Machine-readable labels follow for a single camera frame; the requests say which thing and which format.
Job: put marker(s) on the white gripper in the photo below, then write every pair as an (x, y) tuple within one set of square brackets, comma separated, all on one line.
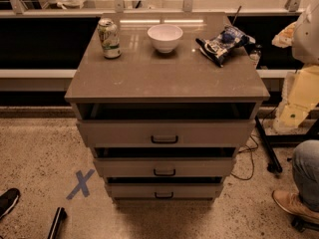
[(307, 40)]

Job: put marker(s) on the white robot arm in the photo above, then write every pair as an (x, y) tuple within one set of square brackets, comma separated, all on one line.
[(302, 36)]

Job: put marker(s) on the grey drawer cabinet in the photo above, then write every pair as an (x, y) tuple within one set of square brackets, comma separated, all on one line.
[(145, 84)]

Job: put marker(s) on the clear water bottle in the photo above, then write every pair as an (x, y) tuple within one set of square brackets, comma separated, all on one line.
[(255, 55)]

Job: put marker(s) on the blue jeans leg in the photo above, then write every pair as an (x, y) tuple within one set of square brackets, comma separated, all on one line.
[(305, 166)]

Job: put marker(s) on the black tripod leg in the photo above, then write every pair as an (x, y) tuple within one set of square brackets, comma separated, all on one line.
[(274, 165)]

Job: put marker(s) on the blue chip bag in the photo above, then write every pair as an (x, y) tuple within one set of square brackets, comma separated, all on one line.
[(219, 47)]

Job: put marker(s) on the brown shoe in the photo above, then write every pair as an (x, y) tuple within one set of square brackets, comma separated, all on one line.
[(291, 203)]

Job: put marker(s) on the white bowl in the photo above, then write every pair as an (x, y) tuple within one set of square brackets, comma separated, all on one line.
[(165, 37)]

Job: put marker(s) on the green soda can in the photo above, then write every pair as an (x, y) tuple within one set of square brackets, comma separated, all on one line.
[(109, 38)]

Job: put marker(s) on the blue tape cross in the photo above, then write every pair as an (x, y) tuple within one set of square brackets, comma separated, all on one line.
[(82, 184)]

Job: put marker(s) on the black stand leg left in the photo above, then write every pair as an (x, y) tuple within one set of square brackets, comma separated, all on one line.
[(59, 217)]

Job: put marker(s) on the black shoe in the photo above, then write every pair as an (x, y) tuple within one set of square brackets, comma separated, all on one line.
[(8, 200)]

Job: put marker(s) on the middle drawer with black handle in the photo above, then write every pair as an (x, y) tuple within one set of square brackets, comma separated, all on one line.
[(163, 167)]

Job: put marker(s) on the drawer with black handle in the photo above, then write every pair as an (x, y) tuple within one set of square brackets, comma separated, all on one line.
[(166, 133), (163, 167), (163, 191)]

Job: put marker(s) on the bottom drawer with black handle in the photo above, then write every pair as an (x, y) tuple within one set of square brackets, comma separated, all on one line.
[(163, 191)]

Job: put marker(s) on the top drawer with black handle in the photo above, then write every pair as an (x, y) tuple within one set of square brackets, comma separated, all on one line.
[(166, 133)]

